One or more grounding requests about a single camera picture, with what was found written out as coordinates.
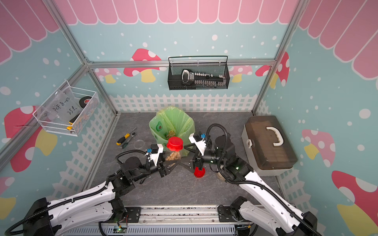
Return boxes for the clear plastic bag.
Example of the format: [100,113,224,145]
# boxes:
[39,87,83,128]

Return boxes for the socket set in basket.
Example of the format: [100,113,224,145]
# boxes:
[181,69,227,88]

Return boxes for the white wire wall basket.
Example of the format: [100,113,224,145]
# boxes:
[32,81,99,137]

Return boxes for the black tape roll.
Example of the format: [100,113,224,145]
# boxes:
[79,96,92,109]

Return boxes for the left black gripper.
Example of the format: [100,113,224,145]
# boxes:
[132,151,179,183]

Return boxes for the yellow handle screwdriver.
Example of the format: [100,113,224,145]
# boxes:
[116,128,137,146]

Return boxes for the green bag trash bin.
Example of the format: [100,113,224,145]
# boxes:
[149,106,195,151]

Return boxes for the beige lid jar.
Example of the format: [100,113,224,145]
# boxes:
[216,173,225,182]

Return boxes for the yellow black tool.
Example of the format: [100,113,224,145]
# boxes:
[67,114,79,131]

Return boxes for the black mesh wall basket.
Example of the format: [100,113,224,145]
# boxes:
[167,56,230,90]

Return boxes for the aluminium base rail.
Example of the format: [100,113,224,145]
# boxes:
[63,204,302,236]

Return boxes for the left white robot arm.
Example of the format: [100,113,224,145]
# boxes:
[5,144,178,236]

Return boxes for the peanut pile in bin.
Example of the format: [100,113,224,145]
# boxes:
[165,130,176,139]

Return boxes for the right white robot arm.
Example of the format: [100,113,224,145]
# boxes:
[184,124,320,236]

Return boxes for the brown lid storage box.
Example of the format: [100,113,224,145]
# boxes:
[242,116,298,177]

